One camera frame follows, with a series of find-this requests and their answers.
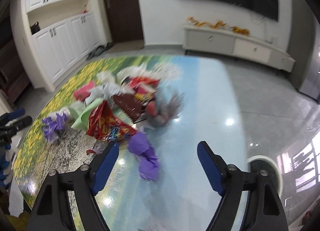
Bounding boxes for silver refrigerator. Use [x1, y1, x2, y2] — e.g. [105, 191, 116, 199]
[287, 0, 319, 102]

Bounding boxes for purple crumpled wrapper left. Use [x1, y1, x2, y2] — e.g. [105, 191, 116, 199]
[42, 113, 68, 143]

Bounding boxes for grey slippers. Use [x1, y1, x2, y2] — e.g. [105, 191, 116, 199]
[86, 42, 114, 60]

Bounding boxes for dark red chip bag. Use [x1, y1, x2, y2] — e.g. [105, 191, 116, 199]
[112, 93, 146, 123]

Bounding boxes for landscape print coffee table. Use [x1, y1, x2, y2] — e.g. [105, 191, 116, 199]
[14, 55, 247, 230]

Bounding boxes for white plastic bag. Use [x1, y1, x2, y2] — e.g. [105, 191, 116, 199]
[116, 63, 152, 82]

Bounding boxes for black bag on shelf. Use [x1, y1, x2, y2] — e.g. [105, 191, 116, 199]
[30, 21, 41, 35]

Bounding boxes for white shoe cabinet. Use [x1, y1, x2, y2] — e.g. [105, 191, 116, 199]
[10, 0, 111, 92]

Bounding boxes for white TV console cabinet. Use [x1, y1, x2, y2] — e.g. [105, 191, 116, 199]
[183, 25, 295, 72]

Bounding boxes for red noodle packet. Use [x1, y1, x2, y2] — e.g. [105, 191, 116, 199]
[129, 76, 160, 94]

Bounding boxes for green plastic bag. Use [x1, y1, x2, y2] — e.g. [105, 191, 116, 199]
[69, 98, 103, 131]

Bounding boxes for dark brown entrance door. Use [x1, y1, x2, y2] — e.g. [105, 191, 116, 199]
[104, 0, 144, 43]

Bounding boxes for pink snack packet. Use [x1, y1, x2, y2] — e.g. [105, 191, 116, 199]
[73, 81, 95, 101]

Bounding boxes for golden dragon ornament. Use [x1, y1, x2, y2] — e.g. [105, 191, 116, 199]
[187, 16, 251, 36]

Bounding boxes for purple plastic wrapper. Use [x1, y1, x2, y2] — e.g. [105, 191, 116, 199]
[127, 132, 159, 181]

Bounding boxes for white round trash bin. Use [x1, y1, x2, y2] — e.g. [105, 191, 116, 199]
[246, 155, 284, 198]

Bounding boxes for red snack bag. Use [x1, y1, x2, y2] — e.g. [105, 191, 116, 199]
[86, 101, 137, 142]

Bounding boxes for grey bag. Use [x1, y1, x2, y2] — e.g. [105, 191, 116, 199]
[145, 87, 184, 128]

